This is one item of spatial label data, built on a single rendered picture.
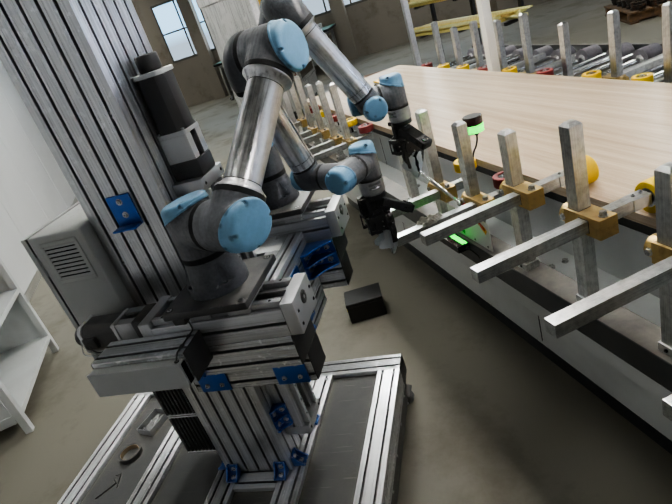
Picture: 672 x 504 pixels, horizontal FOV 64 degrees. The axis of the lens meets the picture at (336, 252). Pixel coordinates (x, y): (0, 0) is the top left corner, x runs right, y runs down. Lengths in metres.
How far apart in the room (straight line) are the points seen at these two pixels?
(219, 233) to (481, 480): 1.31
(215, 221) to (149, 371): 0.41
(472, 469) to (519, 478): 0.16
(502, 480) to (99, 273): 1.43
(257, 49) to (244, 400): 1.05
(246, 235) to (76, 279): 0.68
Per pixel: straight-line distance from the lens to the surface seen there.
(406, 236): 1.67
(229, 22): 8.47
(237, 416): 1.83
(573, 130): 1.29
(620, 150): 1.86
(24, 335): 4.18
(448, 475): 2.07
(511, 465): 2.06
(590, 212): 1.35
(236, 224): 1.11
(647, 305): 1.64
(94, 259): 1.60
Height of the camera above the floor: 1.58
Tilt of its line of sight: 25 degrees down
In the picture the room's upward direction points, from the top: 19 degrees counter-clockwise
